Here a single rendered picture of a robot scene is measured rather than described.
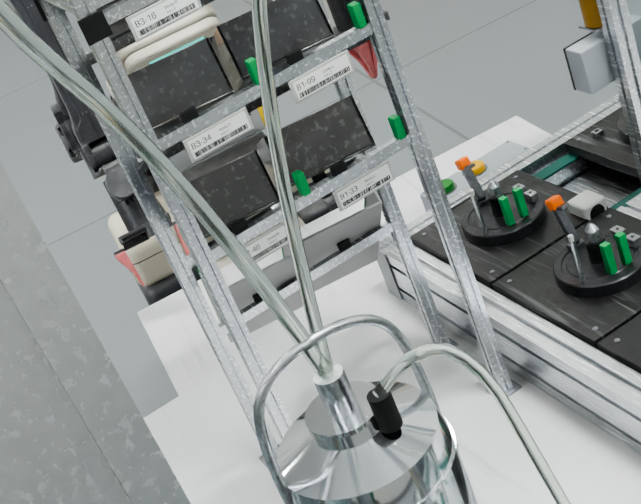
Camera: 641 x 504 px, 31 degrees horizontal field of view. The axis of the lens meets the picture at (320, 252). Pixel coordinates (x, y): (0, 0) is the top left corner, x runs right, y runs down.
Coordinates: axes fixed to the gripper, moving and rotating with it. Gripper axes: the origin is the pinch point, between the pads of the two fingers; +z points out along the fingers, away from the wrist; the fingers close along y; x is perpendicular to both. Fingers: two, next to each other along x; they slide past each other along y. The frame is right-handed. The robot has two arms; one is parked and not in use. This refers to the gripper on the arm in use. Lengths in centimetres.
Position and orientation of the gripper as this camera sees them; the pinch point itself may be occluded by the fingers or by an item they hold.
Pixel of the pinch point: (372, 73)
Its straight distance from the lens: 195.7
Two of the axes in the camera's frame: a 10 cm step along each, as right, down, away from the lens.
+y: 8.3, -5.0, 2.6
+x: -4.3, -2.8, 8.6
